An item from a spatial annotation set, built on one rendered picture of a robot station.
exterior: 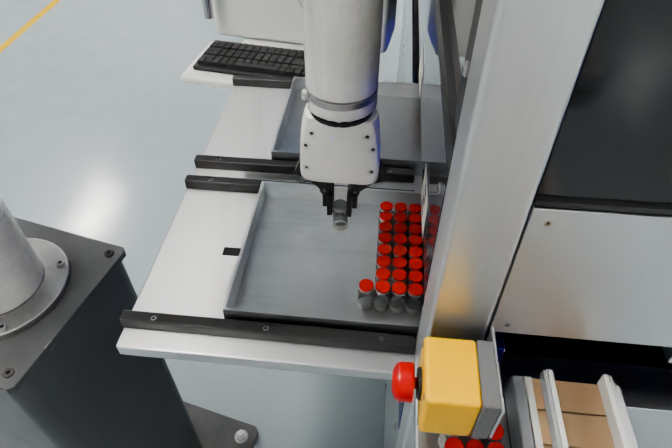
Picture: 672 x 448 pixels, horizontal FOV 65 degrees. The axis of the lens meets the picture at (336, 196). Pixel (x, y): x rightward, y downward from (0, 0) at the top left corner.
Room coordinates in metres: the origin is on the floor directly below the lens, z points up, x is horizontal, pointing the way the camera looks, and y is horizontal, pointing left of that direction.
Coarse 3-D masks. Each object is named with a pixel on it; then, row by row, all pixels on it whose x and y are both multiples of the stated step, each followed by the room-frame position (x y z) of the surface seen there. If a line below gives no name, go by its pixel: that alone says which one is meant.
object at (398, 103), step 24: (288, 96) 0.93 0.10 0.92; (384, 96) 0.98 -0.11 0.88; (408, 96) 0.98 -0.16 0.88; (288, 120) 0.89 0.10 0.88; (384, 120) 0.89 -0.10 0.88; (408, 120) 0.89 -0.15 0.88; (288, 144) 0.81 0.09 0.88; (384, 144) 0.81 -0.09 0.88; (408, 144) 0.81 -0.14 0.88; (408, 168) 0.72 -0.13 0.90
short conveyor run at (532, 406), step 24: (528, 384) 0.29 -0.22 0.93; (552, 384) 0.27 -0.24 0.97; (576, 384) 0.30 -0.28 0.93; (600, 384) 0.28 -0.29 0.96; (504, 408) 0.29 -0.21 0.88; (528, 408) 0.27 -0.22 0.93; (552, 408) 0.25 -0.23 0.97; (576, 408) 0.27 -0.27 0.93; (600, 408) 0.27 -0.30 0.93; (624, 408) 0.27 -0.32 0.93; (528, 432) 0.24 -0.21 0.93; (552, 432) 0.23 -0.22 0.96; (576, 432) 0.24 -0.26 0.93; (600, 432) 0.24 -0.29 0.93; (624, 432) 0.22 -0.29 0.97
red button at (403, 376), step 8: (400, 368) 0.27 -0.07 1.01; (408, 368) 0.27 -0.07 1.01; (392, 376) 0.27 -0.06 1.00; (400, 376) 0.26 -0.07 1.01; (408, 376) 0.26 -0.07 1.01; (392, 384) 0.26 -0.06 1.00; (400, 384) 0.25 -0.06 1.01; (408, 384) 0.25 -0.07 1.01; (416, 384) 0.26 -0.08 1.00; (392, 392) 0.25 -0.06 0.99; (400, 392) 0.25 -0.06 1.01; (408, 392) 0.25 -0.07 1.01; (400, 400) 0.25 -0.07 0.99; (408, 400) 0.24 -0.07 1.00
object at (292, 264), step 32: (288, 192) 0.66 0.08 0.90; (384, 192) 0.64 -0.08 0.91; (416, 192) 0.64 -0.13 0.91; (256, 224) 0.59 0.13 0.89; (288, 224) 0.60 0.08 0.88; (320, 224) 0.60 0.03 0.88; (352, 224) 0.60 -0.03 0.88; (256, 256) 0.53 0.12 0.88; (288, 256) 0.53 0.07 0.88; (320, 256) 0.53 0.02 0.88; (352, 256) 0.53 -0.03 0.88; (256, 288) 0.47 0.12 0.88; (288, 288) 0.47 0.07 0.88; (320, 288) 0.47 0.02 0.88; (352, 288) 0.47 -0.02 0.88; (256, 320) 0.40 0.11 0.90; (288, 320) 0.40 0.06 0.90; (320, 320) 0.40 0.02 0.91; (352, 320) 0.39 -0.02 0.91; (384, 320) 0.41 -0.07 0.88; (416, 320) 0.41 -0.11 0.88
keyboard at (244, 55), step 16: (208, 48) 1.29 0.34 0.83; (224, 48) 1.30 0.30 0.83; (240, 48) 1.29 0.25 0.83; (256, 48) 1.29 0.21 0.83; (272, 48) 1.29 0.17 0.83; (208, 64) 1.22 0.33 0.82; (224, 64) 1.21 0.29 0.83; (240, 64) 1.21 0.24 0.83; (256, 64) 1.21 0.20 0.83; (272, 64) 1.21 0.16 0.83; (288, 64) 1.21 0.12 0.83; (304, 64) 1.21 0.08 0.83
